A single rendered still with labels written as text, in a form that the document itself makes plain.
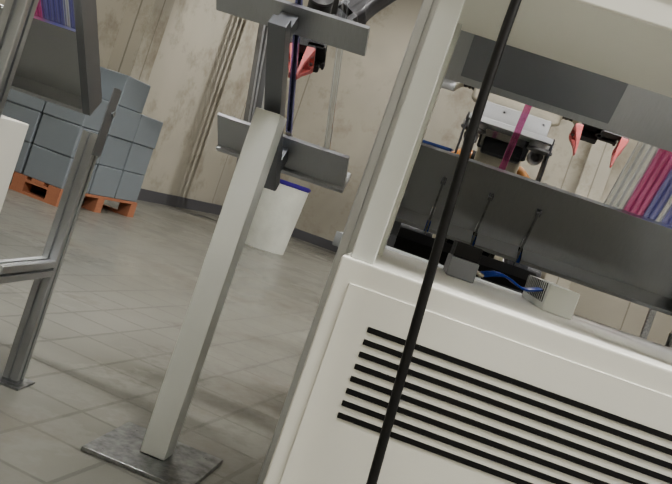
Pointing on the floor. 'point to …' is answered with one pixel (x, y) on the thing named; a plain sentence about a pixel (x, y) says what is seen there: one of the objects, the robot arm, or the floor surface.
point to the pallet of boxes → (111, 159)
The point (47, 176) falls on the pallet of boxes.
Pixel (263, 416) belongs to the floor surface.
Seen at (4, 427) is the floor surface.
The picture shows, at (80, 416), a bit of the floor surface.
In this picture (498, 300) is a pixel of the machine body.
